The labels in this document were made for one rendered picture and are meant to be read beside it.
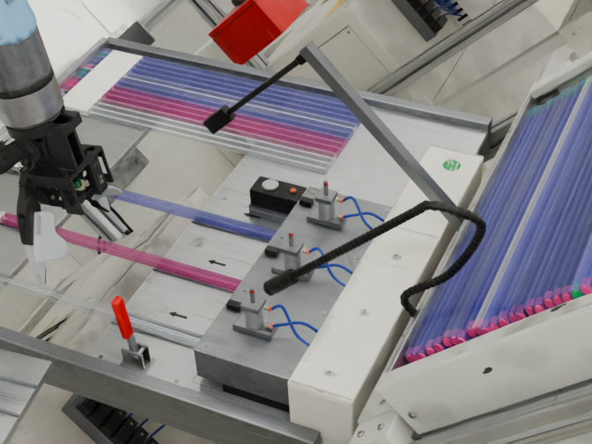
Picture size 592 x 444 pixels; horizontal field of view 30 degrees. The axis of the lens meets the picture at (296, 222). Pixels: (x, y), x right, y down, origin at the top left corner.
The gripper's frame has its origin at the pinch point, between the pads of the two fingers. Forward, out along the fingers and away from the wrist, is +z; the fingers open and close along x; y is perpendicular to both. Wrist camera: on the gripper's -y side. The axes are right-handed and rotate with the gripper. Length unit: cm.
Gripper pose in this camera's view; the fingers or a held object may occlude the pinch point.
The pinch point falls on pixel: (72, 247)
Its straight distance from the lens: 143.0
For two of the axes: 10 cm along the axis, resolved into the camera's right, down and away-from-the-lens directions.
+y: 8.9, 1.1, -4.4
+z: 1.9, 7.9, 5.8
